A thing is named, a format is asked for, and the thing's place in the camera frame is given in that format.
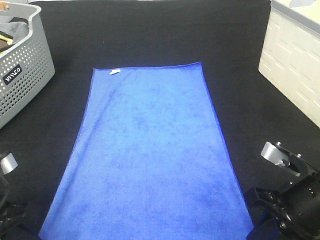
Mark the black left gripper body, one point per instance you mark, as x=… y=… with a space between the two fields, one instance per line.
x=11 y=214

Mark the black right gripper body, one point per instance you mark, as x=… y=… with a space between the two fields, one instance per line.
x=301 y=203

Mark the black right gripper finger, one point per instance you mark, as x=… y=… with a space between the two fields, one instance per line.
x=265 y=199

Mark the blue microfiber towel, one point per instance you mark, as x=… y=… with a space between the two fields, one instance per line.
x=149 y=163

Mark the white plastic storage box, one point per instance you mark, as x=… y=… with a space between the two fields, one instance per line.
x=290 y=56

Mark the grey perforated laundry basket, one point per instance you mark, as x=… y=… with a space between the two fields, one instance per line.
x=27 y=66

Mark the black tablecloth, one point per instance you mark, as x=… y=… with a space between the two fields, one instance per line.
x=226 y=36

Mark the grey cloth in basket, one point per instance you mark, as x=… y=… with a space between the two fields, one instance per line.
x=16 y=30

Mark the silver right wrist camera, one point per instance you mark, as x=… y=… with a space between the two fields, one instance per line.
x=279 y=157

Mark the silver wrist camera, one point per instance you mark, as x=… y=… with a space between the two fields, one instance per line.
x=8 y=162
x=279 y=157

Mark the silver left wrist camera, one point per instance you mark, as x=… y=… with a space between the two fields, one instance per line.
x=8 y=162

